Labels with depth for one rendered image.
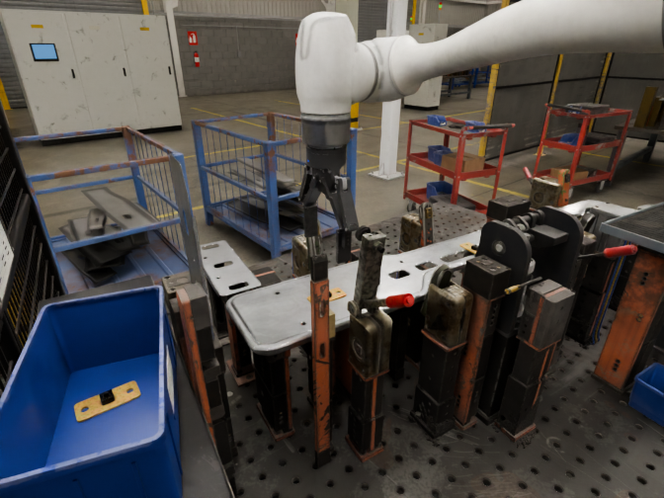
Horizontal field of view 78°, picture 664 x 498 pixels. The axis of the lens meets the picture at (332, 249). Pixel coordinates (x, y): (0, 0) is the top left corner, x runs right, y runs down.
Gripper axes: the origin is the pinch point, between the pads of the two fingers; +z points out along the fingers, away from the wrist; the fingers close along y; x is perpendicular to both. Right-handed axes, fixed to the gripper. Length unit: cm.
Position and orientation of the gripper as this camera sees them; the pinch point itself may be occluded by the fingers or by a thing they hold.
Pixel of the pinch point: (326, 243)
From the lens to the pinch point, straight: 84.7
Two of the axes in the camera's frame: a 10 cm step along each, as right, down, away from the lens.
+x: -8.6, 2.2, -4.5
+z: 0.0, 9.0, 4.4
